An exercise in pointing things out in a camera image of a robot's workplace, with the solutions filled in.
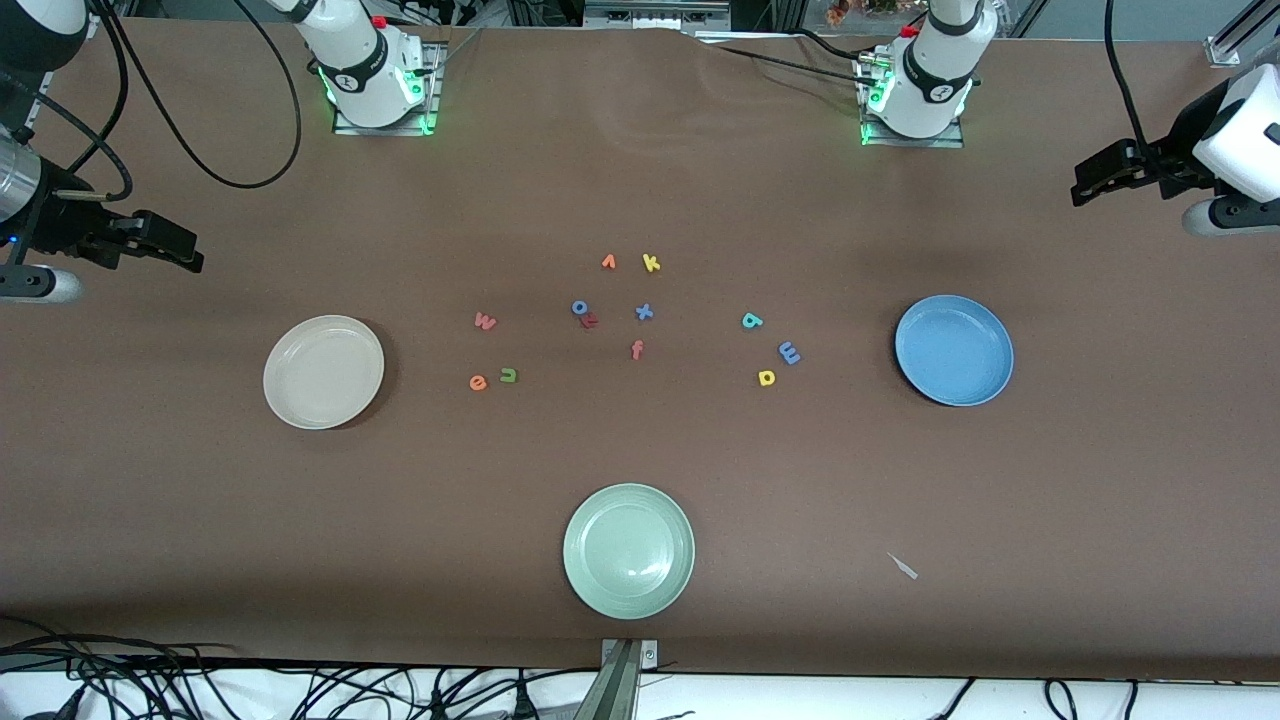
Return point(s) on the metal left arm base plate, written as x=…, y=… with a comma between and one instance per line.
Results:
x=930, y=143

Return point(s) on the orange brown background object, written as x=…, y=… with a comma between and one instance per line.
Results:
x=840, y=12

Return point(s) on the red foam letter w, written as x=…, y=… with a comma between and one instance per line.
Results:
x=484, y=321

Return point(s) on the grey metal box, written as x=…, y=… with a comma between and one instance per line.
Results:
x=650, y=12

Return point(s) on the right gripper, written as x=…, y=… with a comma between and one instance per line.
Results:
x=55, y=222

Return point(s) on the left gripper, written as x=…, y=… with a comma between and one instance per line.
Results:
x=1188, y=137

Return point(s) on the blue round plate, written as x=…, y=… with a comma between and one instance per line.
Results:
x=955, y=350

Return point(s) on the grey metal camera bracket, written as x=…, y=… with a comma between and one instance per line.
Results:
x=625, y=680

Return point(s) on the teal foam letter b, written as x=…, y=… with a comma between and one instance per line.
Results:
x=752, y=320

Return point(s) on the beige round plate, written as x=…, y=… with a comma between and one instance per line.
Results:
x=323, y=372

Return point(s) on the pale green round plate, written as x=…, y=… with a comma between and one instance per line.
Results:
x=628, y=552

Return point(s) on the blue foam letter m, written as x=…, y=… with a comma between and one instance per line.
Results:
x=789, y=352

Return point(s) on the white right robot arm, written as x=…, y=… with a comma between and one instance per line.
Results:
x=360, y=60

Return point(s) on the brown table cover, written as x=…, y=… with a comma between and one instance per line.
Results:
x=200, y=520

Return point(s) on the aluminium frame rail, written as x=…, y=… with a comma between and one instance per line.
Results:
x=1225, y=50

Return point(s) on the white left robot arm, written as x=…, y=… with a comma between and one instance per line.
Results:
x=935, y=70

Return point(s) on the white paper scrap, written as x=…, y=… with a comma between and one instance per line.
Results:
x=905, y=568

